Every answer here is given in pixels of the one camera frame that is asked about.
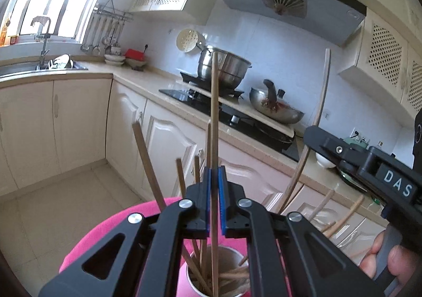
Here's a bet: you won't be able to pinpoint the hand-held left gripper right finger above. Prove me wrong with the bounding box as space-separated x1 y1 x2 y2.
216 167 385 297

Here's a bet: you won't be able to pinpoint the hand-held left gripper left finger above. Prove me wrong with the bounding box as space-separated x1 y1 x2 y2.
38 167 212 297

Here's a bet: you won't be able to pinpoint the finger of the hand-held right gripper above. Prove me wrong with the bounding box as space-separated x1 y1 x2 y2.
303 126 375 166

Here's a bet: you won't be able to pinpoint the stainless steel cup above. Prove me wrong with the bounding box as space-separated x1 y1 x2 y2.
184 246 252 297

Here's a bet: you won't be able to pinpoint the wooden chopstick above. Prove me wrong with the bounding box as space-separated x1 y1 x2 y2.
279 48 332 215
210 51 221 296

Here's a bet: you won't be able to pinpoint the bunch of wooden chopsticks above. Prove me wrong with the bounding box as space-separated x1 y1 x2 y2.
132 119 366 297

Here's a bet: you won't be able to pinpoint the person's right hand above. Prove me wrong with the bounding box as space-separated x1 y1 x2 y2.
359 234 422 297

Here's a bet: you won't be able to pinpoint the white bowl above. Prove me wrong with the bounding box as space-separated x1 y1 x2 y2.
315 152 336 170

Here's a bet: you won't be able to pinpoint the green items on counter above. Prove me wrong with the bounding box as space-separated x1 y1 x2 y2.
341 137 370 153

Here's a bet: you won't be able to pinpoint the steel wok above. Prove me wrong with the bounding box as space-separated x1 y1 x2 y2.
249 79 306 125

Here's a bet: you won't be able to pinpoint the black glass gas hob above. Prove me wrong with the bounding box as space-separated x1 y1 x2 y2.
159 72 309 163

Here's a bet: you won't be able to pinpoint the steel stockpot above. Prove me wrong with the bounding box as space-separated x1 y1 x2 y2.
197 47 253 90

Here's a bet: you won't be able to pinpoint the grey range hood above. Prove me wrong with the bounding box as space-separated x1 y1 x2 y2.
197 0 367 48

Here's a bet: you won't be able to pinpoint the beige kitchen countertop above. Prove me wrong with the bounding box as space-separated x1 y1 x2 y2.
0 59 391 229

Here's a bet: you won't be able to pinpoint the cream base cabinets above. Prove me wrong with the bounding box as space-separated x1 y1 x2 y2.
0 75 396 271

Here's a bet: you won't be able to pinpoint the patterned bowl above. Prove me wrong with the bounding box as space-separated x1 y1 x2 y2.
127 58 148 71

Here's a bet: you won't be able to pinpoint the white perforated skimmer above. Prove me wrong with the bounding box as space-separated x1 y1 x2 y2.
176 28 207 53

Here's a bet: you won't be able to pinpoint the red box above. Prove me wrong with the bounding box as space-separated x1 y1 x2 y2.
124 48 148 62

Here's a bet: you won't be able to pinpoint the stacked white bowls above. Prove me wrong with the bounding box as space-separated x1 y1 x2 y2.
104 54 126 66

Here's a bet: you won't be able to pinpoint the hanging rack of ladles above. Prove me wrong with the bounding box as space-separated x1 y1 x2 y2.
80 0 135 56

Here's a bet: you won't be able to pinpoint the dishes in sink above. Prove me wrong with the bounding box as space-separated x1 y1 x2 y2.
48 54 74 70

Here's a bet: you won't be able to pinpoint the stainless steel sink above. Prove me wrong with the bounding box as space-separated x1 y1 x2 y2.
0 60 89 77

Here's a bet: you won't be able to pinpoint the chrome kitchen faucet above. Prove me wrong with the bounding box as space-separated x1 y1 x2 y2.
31 16 54 67

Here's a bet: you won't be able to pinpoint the bottles on window sill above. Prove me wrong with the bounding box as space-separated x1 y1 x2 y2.
0 20 18 46

